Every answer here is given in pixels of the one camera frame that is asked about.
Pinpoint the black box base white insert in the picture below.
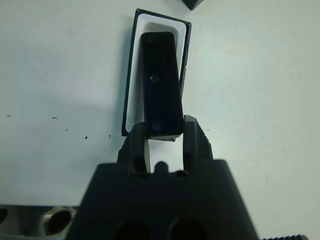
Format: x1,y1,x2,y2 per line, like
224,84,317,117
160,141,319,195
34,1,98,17
121,8,193,138

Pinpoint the black box lid blue print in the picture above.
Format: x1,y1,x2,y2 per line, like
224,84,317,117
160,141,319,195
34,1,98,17
180,0,205,11

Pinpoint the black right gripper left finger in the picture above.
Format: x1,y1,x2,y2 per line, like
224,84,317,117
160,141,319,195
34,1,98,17
116,123,152,176

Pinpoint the black bar-shaped camera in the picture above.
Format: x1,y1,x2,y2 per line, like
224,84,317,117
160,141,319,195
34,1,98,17
139,31,183,143

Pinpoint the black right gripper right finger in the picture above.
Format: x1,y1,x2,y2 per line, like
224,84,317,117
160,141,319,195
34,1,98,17
182,113,215,175

